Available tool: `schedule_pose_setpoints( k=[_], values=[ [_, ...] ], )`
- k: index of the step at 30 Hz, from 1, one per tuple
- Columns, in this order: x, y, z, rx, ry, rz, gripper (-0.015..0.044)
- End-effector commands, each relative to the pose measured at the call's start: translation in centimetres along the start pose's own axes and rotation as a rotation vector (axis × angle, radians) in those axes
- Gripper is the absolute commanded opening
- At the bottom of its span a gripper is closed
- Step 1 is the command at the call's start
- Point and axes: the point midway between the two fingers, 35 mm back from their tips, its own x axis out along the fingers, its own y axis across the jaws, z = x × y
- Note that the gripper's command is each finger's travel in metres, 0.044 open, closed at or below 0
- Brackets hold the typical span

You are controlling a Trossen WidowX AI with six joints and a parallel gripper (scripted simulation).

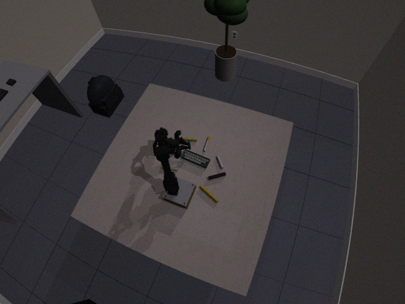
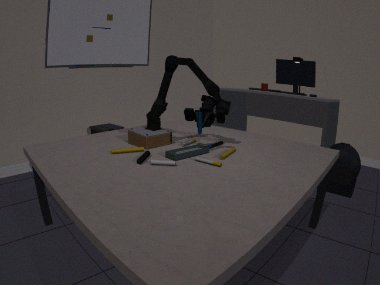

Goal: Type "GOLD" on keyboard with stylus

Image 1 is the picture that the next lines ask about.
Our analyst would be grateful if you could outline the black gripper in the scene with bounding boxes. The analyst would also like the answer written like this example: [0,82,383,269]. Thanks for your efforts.
[168,130,190,159]

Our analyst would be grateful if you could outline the black keyboard with white keys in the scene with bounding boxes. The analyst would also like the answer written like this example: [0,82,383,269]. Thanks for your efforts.
[181,149,210,168]

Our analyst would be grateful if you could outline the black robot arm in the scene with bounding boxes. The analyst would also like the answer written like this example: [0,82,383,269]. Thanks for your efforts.
[152,128,179,196]

